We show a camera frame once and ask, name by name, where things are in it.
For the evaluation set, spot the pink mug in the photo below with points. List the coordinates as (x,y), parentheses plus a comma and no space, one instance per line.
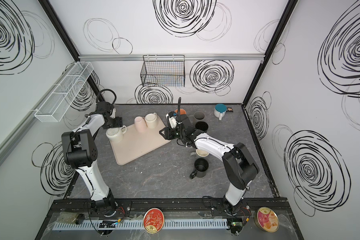
(140,124)

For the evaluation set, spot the cream mug rear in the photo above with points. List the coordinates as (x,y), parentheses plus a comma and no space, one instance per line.
(151,120)

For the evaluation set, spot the aluminium wall rail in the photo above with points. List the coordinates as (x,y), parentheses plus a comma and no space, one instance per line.
(172,57)
(20,96)

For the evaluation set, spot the black corner frame post left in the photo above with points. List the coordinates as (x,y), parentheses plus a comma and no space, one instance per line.
(82,96)

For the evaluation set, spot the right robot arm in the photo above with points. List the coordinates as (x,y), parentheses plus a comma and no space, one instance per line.
(239,164)

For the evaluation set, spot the black and white mug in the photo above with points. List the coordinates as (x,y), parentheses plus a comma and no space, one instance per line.
(202,126)

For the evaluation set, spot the aluminium wall rail rear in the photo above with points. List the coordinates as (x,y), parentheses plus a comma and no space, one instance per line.
(172,57)

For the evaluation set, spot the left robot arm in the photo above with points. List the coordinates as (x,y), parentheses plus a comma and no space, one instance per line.
(81,153)

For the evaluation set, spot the cream and orange mug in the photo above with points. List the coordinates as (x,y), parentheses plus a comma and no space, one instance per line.
(180,112)

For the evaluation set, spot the beige tray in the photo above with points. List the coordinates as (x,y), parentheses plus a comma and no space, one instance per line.
(135,144)

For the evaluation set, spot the black wire basket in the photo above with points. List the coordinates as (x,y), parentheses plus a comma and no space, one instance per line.
(164,73)

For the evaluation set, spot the teal lidded white mug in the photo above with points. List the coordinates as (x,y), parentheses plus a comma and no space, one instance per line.
(220,111)

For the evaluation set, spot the white cable duct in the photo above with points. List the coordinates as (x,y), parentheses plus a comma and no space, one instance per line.
(169,224)

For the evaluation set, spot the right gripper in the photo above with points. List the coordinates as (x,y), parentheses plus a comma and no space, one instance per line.
(167,133)

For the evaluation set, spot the white mesh shelf basket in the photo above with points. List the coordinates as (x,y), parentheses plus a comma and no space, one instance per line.
(64,93)

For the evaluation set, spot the black corner frame post right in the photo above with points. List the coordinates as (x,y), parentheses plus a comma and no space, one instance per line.
(291,4)

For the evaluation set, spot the dark grey mug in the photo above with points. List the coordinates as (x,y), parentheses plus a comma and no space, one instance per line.
(199,116)

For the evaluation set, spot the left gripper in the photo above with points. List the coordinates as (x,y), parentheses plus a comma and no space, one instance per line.
(117,122)

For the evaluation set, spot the aluminium wall rail left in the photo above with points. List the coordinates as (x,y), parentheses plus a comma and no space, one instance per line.
(20,96)

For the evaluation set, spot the black corner frame post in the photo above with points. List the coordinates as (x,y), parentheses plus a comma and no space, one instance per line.
(82,96)
(291,4)

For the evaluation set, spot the white ribbed mug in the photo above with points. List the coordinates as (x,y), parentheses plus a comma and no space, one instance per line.
(116,135)

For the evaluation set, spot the pink round tin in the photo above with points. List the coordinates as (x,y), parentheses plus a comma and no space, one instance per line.
(267,220)

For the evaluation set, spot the red round tin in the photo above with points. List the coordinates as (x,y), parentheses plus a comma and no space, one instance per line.
(153,220)

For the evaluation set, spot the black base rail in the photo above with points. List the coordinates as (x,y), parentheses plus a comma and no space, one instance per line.
(216,205)

